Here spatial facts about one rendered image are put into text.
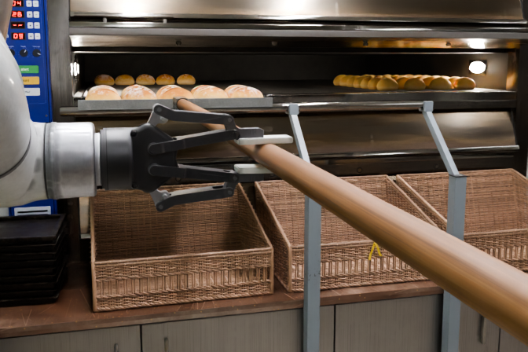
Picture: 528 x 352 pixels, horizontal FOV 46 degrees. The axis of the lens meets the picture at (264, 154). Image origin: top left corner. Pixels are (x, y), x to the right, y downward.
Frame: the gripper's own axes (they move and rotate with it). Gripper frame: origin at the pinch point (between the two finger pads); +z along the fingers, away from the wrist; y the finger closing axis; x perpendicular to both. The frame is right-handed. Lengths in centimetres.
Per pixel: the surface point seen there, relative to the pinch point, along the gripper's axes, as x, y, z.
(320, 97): -155, 3, 62
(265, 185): -151, 36, 38
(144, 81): -255, 0, 0
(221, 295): -106, 60, 13
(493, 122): -157, 14, 140
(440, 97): -155, 3, 113
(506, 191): -150, 43, 143
